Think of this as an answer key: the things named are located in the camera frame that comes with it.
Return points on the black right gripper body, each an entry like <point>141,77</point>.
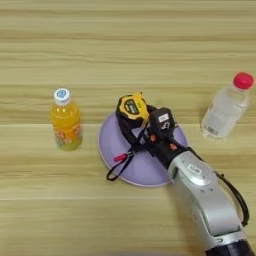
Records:
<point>165,150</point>

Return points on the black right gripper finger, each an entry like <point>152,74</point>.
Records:
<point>151,109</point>
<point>126,131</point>

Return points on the yellow black tape measure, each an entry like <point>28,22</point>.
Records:
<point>133,106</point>

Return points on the orange juice bottle white cap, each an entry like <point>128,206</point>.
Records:
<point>65,123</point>

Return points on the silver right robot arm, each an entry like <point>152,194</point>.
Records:
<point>206,196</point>

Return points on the black box with white label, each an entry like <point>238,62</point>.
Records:
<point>162,119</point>

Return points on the purple round plate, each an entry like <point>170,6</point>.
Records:
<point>146,170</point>

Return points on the clear water bottle red cap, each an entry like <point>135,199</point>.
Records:
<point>225,108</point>

